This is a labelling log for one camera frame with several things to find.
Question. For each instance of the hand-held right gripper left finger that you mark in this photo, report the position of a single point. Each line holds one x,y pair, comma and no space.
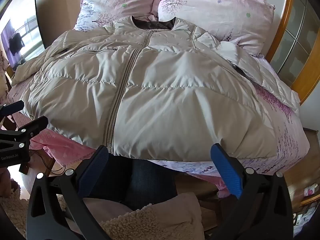
93,170

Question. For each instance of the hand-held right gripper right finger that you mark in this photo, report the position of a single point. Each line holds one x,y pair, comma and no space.
226,170

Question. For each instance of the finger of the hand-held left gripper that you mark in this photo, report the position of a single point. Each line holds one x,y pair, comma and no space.
11,108
32,127

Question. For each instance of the beige puffer jacket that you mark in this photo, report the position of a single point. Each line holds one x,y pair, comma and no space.
162,92

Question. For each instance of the person's left forearm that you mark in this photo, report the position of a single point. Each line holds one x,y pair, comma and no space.
15,207

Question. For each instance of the pink floral bed sheet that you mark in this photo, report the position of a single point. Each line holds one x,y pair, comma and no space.
62,145

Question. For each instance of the person's dark blue jeans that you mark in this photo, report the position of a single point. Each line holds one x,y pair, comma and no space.
145,180

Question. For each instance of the flat screen television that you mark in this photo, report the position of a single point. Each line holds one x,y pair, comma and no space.
22,37

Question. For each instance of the person's beige fleece-lined coat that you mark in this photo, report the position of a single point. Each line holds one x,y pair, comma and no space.
150,217

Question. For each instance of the wooden nightstand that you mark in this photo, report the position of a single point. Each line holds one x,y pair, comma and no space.
300,160

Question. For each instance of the pink floral pillow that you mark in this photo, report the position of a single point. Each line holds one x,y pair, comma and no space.
212,12
112,0

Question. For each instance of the wooden headboard with glass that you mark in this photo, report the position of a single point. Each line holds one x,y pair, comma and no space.
280,25

